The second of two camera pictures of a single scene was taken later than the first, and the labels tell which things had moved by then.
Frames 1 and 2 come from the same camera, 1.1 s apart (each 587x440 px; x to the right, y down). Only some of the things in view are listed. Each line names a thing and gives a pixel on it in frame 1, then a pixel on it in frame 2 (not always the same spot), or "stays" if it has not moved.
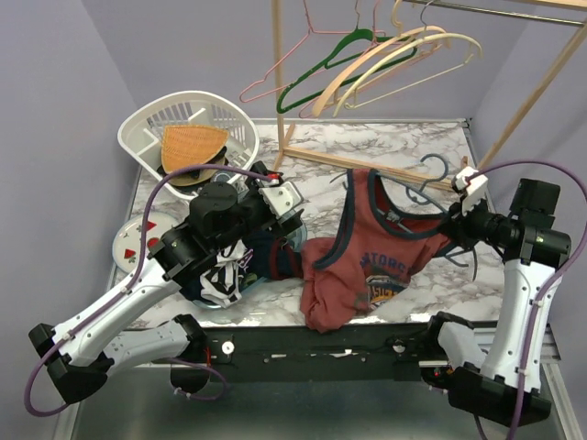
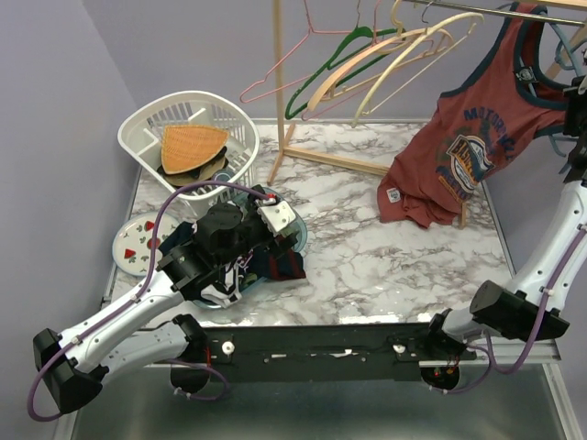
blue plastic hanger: (455, 256) -> (564, 53)
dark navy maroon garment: (271, 253) stays
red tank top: (373, 255) -> (514, 101)
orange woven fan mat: (184, 146) stays
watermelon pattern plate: (127, 244) stays
